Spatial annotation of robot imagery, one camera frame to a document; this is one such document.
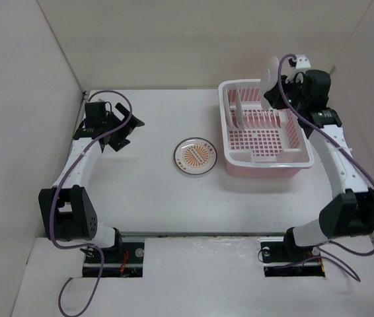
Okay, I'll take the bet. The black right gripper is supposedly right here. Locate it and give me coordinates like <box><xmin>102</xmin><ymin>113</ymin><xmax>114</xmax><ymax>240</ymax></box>
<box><xmin>264</xmin><ymin>74</ymin><xmax>308</xmax><ymax>113</ymax></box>

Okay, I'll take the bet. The orange sunburst plate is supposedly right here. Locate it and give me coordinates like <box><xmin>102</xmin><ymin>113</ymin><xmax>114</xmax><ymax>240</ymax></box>
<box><xmin>235</xmin><ymin>89</ymin><xmax>244</xmax><ymax>129</ymax></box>
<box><xmin>173</xmin><ymin>137</ymin><xmax>218</xmax><ymax>176</ymax></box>

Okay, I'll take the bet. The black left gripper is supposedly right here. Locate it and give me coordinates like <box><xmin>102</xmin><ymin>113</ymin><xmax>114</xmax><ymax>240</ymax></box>
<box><xmin>102</xmin><ymin>104</ymin><xmax>144</xmax><ymax>151</ymax></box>

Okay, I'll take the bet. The black rimmed flower plate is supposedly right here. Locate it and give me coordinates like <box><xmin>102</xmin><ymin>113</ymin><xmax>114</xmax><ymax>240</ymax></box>
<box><xmin>260</xmin><ymin>56</ymin><xmax>280</xmax><ymax>110</ymax></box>

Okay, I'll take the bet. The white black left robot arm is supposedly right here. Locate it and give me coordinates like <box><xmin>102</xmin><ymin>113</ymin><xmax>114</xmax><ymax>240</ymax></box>
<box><xmin>38</xmin><ymin>100</ymin><xmax>144</xmax><ymax>262</ymax></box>

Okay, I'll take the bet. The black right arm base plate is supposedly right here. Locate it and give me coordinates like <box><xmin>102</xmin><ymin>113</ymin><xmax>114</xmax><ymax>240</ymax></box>
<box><xmin>258</xmin><ymin>238</ymin><xmax>325</xmax><ymax>277</ymax></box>

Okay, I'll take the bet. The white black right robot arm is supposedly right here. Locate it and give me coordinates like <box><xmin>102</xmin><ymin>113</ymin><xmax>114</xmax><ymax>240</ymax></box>
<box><xmin>263</xmin><ymin>67</ymin><xmax>374</xmax><ymax>260</ymax></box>

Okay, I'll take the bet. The white pink dish rack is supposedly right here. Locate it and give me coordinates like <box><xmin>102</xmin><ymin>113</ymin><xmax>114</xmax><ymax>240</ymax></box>
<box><xmin>217</xmin><ymin>79</ymin><xmax>315</xmax><ymax>178</ymax></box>

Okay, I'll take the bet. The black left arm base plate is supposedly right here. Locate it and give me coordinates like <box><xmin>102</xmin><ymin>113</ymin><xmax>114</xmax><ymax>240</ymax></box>
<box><xmin>81</xmin><ymin>242</ymin><xmax>145</xmax><ymax>278</ymax></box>

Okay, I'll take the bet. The green rimmed white plate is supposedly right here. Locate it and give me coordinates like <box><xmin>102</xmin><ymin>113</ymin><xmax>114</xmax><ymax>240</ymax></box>
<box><xmin>227</xmin><ymin>90</ymin><xmax>237</xmax><ymax>128</ymax></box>

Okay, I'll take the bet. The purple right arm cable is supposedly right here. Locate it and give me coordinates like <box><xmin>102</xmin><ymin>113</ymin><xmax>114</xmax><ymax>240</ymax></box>
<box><xmin>278</xmin><ymin>54</ymin><xmax>374</xmax><ymax>283</ymax></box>

